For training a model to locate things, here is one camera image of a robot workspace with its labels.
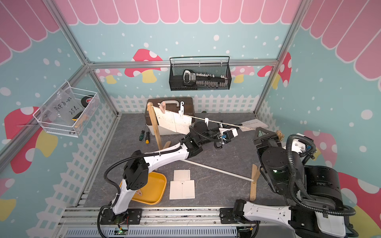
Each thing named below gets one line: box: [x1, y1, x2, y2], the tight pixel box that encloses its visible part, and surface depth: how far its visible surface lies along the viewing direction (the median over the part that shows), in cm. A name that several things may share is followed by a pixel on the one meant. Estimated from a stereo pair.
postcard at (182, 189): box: [169, 179, 196, 200], surface depth 85 cm
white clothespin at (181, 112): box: [178, 101, 185, 118], surface depth 61 cm
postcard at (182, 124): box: [173, 112, 193, 135], surface depth 66 cm
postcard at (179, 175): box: [173, 169, 191, 181], surface depth 91 cm
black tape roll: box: [80, 95, 95, 108], surface depth 82 cm
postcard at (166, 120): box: [153, 106, 177, 133], surface depth 68 cm
